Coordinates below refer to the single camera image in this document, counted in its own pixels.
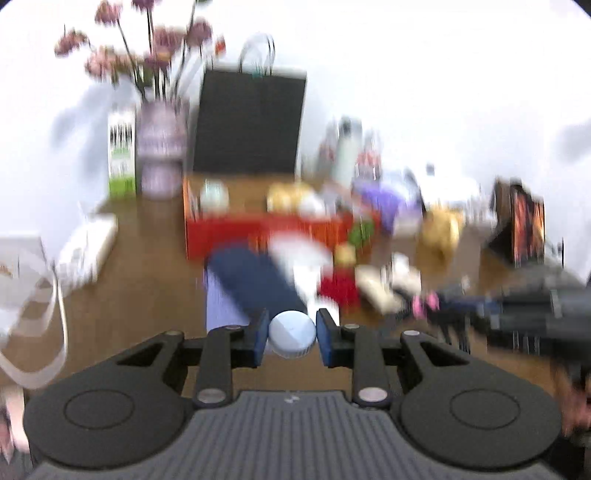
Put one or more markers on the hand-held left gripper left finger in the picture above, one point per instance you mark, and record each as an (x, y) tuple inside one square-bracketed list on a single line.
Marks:
[(261, 340)]

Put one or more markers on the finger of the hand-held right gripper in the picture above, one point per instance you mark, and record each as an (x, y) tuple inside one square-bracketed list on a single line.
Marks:
[(466, 305)]

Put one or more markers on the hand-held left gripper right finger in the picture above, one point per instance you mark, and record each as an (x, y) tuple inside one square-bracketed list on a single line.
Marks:
[(325, 340)]

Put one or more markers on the lavender notebook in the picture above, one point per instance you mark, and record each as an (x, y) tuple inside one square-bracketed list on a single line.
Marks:
[(221, 307)]

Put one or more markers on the dark blue case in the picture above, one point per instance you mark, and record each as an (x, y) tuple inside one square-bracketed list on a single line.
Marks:
[(258, 281)]

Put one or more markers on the red cardboard box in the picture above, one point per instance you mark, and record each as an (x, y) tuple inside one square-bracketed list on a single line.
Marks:
[(240, 230)]

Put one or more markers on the red packet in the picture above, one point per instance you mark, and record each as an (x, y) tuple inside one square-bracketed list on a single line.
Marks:
[(339, 290)]

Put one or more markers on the cream rectangular bar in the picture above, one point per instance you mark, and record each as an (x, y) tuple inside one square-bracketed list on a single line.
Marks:
[(378, 287)]

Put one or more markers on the yellow mug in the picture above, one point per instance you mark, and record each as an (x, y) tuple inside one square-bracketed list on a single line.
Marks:
[(442, 230)]

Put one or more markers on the white packet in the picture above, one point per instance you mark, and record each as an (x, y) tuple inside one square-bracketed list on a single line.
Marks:
[(302, 258)]

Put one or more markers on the purple tissue pack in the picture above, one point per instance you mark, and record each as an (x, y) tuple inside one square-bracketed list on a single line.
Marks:
[(383, 201)]

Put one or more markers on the white round lid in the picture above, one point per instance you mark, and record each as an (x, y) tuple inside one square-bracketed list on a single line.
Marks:
[(314, 206)]

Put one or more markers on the yellow sponge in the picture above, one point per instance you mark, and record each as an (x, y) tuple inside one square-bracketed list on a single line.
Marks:
[(285, 196)]

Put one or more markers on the white round tub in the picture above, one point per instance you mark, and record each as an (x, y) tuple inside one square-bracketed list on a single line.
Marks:
[(214, 194)]

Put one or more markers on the clear water bottle red label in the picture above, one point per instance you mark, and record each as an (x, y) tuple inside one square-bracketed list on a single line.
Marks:
[(326, 152), (370, 159)]

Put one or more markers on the white thermos bottle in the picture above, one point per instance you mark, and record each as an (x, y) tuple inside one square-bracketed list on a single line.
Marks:
[(347, 152)]

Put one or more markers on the white power strip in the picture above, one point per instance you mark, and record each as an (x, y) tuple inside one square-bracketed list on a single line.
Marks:
[(90, 249)]

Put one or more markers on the patterned lilac vase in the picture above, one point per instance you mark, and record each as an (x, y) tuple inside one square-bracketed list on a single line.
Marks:
[(161, 147)]

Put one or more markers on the black paper bag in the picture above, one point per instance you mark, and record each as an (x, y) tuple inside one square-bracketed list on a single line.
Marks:
[(249, 120)]

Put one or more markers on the white and green carton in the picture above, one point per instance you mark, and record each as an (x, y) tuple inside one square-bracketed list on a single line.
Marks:
[(122, 152)]

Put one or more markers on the pink dried flowers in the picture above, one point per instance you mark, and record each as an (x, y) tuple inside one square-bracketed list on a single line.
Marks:
[(157, 41)]

